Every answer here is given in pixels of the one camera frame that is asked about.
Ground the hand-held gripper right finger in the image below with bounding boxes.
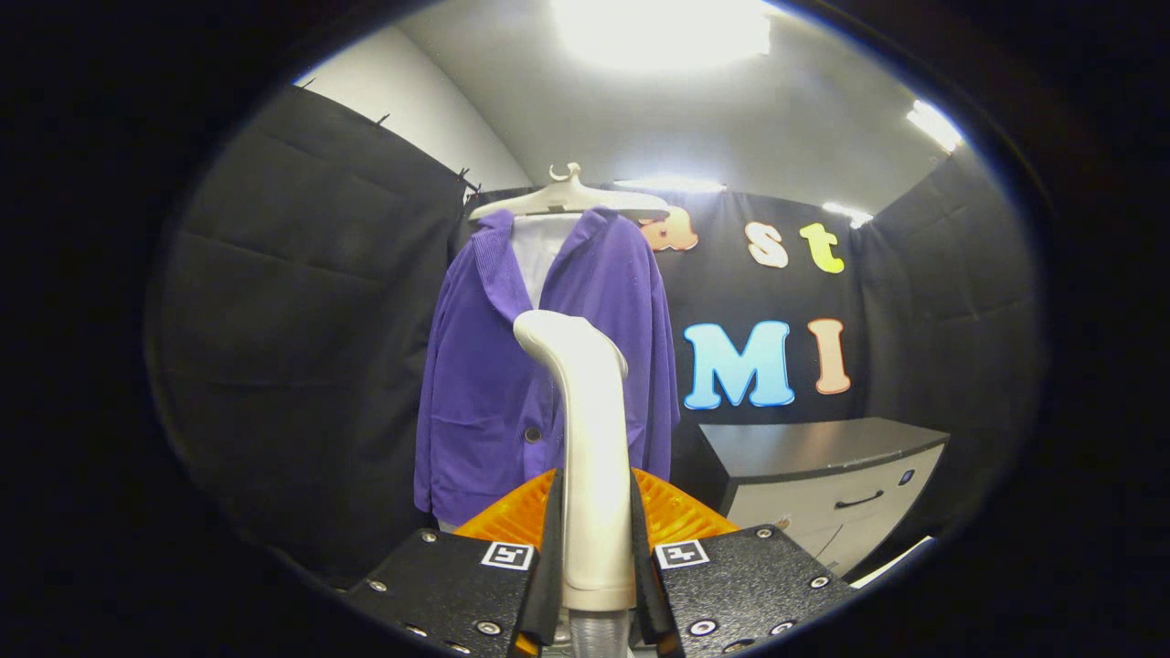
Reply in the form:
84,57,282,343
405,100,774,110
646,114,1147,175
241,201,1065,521
631,469,856,658

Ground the white garment steamer head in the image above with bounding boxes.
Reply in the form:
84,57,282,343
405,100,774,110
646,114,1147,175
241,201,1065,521
513,309,638,611

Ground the large ceiling light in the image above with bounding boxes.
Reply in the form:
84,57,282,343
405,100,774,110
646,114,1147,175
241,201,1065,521
548,0,773,72

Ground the white padded ironing form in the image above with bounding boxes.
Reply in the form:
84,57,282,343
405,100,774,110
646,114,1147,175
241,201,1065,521
437,213,583,534

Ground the white clothes hanger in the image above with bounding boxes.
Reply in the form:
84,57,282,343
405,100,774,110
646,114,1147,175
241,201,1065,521
468,163,671,222

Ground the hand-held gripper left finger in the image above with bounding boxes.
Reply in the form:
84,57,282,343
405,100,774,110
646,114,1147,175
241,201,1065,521
347,469,566,658

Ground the white paper sheet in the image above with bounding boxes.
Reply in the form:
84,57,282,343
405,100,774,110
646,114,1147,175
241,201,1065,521
848,536,938,589

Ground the beige cabinet with dark top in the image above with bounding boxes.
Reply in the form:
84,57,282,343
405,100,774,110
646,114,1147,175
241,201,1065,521
699,418,952,578

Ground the purple jacket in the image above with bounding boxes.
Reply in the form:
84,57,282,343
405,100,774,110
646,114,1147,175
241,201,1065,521
413,207,682,527

